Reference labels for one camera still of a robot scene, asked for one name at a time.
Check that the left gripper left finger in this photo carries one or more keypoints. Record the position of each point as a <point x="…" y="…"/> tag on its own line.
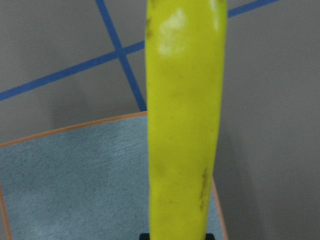
<point x="144" y="236"/>

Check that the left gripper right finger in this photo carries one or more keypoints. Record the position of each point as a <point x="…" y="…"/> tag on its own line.
<point x="209" y="236"/>

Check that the yellow plastic banana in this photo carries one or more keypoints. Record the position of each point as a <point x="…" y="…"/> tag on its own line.
<point x="184" y="57"/>

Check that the grey plate with orange rim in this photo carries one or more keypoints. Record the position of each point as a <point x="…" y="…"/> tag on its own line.
<point x="83" y="182"/>

